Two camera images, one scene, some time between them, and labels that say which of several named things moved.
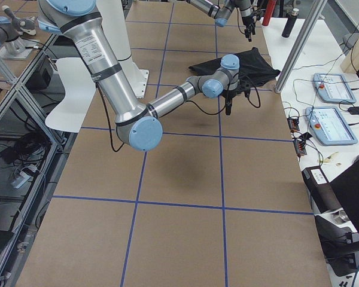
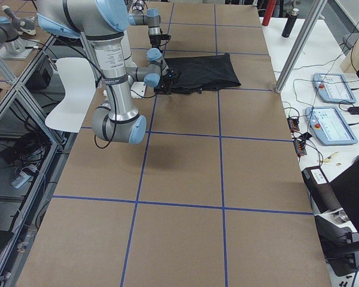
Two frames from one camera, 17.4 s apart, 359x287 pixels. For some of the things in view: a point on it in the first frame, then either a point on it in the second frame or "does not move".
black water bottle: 289,23 does not move
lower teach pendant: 328,126 does not move
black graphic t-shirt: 254,67 -> 191,75
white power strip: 26,174 does not move
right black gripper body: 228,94 -> 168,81
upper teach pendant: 333,87 does not move
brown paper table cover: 221,201 does not move
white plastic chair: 80,89 does not move
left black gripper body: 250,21 -> 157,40
